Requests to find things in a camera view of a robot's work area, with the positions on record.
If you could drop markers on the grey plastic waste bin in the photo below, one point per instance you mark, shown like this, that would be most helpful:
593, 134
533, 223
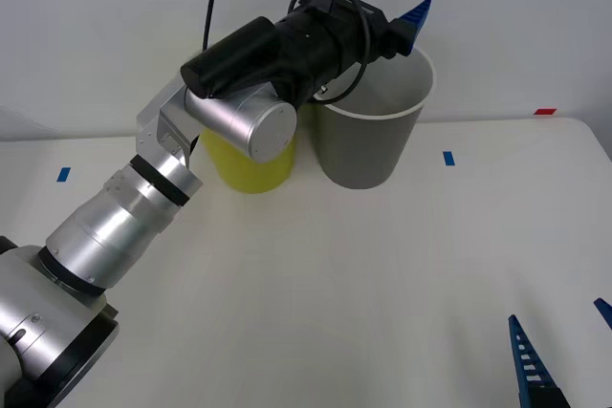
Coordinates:
363, 150

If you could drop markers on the silver and black left arm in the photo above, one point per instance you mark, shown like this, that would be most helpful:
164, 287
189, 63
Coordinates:
119, 221

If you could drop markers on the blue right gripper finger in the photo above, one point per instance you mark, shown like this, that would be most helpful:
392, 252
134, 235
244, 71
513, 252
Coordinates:
606, 312
526, 370

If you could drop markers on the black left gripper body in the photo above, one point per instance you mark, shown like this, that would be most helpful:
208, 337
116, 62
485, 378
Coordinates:
351, 37

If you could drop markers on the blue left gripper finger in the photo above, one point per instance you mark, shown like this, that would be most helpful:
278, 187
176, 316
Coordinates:
413, 21

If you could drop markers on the yellow-green plastic waste bin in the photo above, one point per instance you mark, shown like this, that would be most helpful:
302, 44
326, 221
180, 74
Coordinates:
258, 174

